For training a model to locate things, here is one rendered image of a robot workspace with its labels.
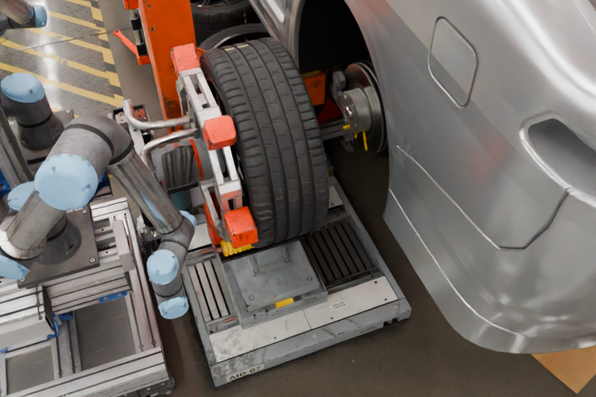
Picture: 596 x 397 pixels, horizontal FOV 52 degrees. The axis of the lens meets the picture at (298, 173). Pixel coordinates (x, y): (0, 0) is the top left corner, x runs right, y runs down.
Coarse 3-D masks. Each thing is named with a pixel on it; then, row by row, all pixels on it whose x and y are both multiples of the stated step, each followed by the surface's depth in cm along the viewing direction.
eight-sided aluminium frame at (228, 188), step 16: (192, 80) 184; (192, 96) 176; (208, 96) 176; (208, 112) 171; (208, 192) 217; (224, 192) 172; (240, 192) 174; (208, 208) 215; (224, 208) 176; (224, 224) 181; (224, 240) 190
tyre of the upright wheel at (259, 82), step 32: (224, 64) 177; (256, 64) 177; (288, 64) 177; (224, 96) 171; (256, 96) 171; (288, 96) 172; (256, 128) 169; (288, 128) 171; (256, 160) 168; (288, 160) 171; (320, 160) 174; (256, 192) 171; (288, 192) 175; (320, 192) 179; (256, 224) 179; (288, 224) 184; (320, 224) 192
